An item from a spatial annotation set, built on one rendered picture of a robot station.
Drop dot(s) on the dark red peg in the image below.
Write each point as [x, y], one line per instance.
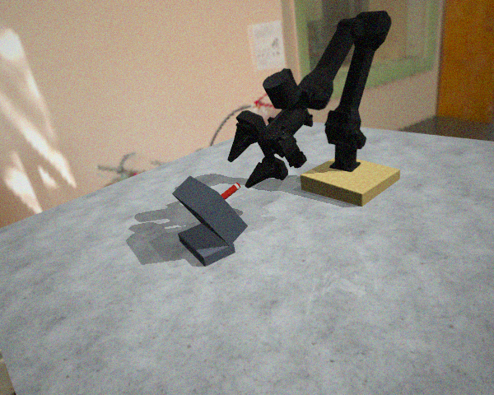
[230, 191]

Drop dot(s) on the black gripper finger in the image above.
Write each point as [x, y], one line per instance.
[260, 173]
[244, 137]

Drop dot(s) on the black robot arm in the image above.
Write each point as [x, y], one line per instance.
[367, 31]

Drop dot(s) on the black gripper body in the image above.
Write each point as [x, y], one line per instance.
[265, 132]

